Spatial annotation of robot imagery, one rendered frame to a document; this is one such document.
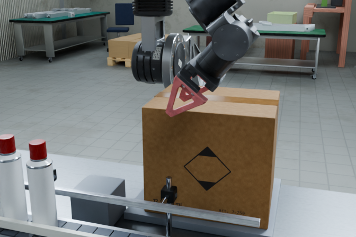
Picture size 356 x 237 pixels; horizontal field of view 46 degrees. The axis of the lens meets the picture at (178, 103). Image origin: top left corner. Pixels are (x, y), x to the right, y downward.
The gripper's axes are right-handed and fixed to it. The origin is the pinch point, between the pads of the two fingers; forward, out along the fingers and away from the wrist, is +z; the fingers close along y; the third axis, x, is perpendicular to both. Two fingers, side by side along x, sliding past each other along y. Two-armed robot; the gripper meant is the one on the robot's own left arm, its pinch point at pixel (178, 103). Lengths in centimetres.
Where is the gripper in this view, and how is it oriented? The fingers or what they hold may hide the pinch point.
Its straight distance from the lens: 78.8
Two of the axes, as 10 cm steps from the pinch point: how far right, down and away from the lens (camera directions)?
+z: -6.1, 6.9, 3.8
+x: 7.5, 6.6, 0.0
